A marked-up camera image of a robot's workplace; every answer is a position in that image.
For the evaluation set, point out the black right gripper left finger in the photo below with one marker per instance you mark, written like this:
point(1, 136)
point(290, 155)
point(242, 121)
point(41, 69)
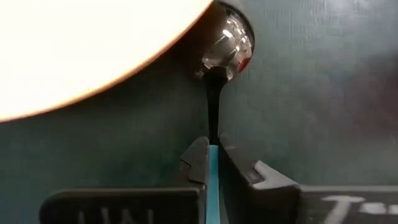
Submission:
point(199, 165)

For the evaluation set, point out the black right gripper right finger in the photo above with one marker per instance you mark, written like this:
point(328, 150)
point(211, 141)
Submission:
point(242, 186)

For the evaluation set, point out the orange round plate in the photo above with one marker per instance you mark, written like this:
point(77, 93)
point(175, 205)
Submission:
point(77, 46)

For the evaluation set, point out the dark plastic serving tray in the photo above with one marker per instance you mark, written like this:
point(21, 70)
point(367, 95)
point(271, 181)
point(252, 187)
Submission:
point(93, 149)

